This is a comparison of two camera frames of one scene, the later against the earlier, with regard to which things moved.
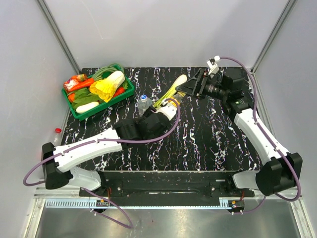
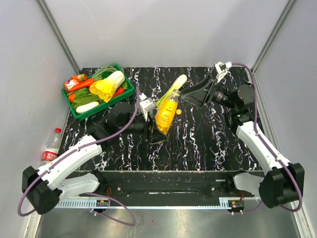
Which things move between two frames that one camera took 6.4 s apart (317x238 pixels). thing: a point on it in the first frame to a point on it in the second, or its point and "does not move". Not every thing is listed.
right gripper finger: (188, 87) to (197, 97)
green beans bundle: (103, 72) does not move
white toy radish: (84, 107) does not move
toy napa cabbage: (105, 89) does not move
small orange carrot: (119, 91) does not move
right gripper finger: (196, 78) to (203, 86)
